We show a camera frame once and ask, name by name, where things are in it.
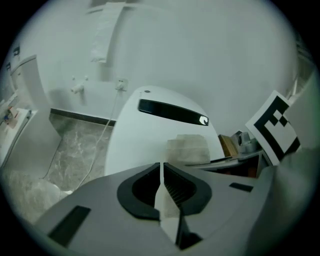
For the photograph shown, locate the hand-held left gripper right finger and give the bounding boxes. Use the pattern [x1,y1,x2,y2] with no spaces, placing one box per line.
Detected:
[163,162,261,251]

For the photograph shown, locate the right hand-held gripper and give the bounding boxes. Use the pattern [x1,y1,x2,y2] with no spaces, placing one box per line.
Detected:
[186,89,302,178]

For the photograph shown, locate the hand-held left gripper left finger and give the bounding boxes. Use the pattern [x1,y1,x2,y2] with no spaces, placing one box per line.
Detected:
[33,162,181,256]

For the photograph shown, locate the white cleaning cloth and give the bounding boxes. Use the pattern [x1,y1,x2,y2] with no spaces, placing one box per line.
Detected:
[166,133,211,166]

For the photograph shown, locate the white toilet lid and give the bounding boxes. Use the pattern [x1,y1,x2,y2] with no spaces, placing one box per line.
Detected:
[104,98,227,177]

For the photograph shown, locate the white smart toilet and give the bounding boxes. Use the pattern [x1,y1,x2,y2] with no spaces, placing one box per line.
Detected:
[117,85,211,127]

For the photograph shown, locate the white square tank toilet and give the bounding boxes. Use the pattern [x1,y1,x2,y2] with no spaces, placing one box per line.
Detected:
[0,54,63,176]

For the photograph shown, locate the hanging toilet paper roll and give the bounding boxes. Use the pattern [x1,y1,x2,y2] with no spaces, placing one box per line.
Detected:
[89,2,121,63]

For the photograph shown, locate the curved wooden planks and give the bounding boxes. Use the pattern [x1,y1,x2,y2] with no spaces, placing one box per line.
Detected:
[218,134,238,158]

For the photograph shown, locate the orange box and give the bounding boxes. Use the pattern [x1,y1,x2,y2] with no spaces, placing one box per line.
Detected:
[6,107,20,128]

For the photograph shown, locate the white power cable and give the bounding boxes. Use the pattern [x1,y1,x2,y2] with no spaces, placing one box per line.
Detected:
[39,86,125,192]

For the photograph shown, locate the white wall water valve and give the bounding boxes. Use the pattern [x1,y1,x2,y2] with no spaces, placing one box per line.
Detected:
[70,76,90,95]

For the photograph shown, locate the white wall socket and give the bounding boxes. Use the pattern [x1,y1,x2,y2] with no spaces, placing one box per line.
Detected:
[116,77,129,92]

